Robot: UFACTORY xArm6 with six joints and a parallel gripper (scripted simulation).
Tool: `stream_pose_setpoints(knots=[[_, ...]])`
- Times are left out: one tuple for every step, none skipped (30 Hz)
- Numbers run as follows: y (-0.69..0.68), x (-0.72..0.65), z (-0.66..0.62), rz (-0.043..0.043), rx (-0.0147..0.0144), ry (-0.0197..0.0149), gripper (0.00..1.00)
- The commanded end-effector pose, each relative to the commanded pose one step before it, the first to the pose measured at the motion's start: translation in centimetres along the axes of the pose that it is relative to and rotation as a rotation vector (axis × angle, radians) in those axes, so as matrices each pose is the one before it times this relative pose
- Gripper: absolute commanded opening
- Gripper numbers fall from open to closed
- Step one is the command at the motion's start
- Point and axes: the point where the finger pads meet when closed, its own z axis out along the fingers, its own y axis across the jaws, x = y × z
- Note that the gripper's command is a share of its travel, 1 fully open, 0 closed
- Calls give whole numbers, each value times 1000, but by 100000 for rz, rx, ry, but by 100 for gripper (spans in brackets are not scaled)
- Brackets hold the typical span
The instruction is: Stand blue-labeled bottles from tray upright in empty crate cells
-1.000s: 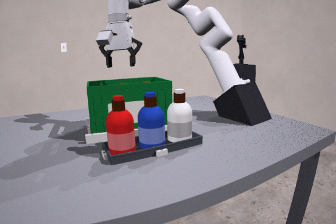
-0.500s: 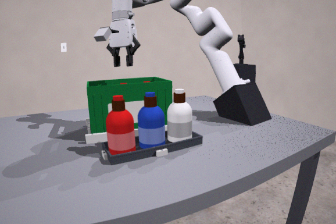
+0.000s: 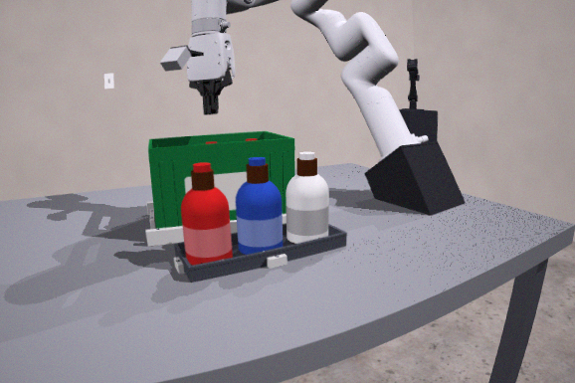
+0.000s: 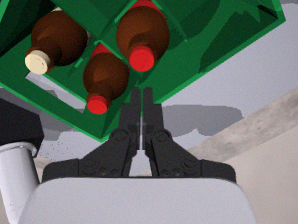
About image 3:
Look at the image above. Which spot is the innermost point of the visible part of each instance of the white bottle with grey label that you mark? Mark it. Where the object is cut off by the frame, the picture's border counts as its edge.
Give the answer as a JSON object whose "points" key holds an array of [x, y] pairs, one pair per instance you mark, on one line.
{"points": [[307, 202]]}

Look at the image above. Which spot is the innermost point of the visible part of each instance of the green crate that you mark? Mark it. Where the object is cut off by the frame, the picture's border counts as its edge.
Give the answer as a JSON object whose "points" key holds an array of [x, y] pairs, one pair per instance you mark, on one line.
{"points": [[171, 161]]}

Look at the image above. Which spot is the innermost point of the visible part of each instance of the blue bottle with light blue label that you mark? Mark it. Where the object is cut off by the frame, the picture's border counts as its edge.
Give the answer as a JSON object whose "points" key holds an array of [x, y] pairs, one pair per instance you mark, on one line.
{"points": [[259, 210]]}

